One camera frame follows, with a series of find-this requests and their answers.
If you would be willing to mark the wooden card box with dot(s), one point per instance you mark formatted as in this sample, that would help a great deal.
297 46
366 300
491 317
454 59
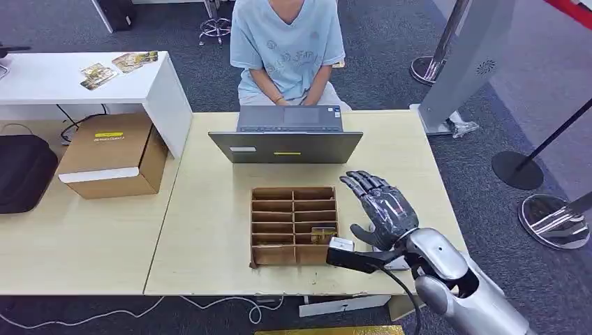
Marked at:
273 254

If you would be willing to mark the person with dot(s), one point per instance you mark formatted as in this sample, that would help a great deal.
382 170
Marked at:
286 46

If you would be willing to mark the white flat box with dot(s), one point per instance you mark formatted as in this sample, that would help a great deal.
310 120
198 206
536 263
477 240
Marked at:
342 306

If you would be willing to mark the chrome stanchion with mirrored base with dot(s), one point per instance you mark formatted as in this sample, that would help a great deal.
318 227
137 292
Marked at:
550 222

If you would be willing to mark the chrome stanchion post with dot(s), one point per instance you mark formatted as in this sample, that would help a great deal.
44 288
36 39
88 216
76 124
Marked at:
428 69

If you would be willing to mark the grey standing panel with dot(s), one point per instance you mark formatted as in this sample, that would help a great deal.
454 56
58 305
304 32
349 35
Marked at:
467 55

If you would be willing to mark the chrome stool base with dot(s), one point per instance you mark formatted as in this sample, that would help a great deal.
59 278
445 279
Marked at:
215 27

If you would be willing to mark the gold printed card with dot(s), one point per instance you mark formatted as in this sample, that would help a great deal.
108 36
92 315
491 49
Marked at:
323 236

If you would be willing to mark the grey laptop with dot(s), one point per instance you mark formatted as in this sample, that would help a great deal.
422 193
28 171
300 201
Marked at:
286 148

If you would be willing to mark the gold sheet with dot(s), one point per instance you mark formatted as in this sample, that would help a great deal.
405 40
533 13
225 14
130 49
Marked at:
333 331

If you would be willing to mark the white side desk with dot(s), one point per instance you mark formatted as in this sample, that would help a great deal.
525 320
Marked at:
46 83

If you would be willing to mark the black bag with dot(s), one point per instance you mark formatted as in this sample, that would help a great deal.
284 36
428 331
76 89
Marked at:
23 175

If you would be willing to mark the brown cardboard box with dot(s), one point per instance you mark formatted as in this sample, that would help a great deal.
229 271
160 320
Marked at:
111 152

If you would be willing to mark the black stanchion post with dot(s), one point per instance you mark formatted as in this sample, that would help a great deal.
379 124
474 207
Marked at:
515 171

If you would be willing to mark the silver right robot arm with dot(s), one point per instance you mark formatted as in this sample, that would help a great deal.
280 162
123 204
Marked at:
476 305

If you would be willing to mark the red barrier strip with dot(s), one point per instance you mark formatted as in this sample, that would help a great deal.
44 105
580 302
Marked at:
573 11

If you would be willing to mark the black cabinet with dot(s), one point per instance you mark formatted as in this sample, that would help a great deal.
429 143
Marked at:
118 14

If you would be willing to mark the clear plastic wrap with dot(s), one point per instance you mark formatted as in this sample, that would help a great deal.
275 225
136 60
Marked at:
462 127

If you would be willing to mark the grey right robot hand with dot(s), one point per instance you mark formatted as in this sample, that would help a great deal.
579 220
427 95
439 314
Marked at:
388 212

